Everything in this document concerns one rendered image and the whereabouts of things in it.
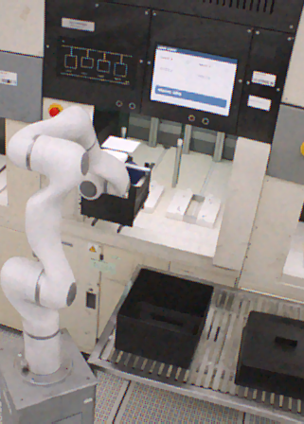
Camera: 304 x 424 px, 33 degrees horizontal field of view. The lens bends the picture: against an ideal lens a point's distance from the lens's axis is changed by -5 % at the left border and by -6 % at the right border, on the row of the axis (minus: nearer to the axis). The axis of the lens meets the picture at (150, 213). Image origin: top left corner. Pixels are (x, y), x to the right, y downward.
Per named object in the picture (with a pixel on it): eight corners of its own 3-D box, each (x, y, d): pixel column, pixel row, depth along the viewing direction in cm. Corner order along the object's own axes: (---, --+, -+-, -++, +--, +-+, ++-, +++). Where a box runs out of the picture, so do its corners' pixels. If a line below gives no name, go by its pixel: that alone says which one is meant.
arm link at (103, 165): (122, 132, 156) (134, 179, 184) (72, 123, 159) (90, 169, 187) (113, 158, 153) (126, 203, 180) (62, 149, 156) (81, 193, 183)
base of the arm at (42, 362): (26, 393, 161) (23, 355, 151) (8, 351, 174) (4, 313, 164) (80, 376, 170) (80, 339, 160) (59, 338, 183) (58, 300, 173)
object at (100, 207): (76, 221, 210) (80, 149, 194) (94, 197, 227) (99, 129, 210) (135, 238, 206) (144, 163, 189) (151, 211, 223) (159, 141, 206)
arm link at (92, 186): (116, 163, 182) (91, 158, 184) (103, 181, 172) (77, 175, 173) (116, 185, 187) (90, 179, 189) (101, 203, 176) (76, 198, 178)
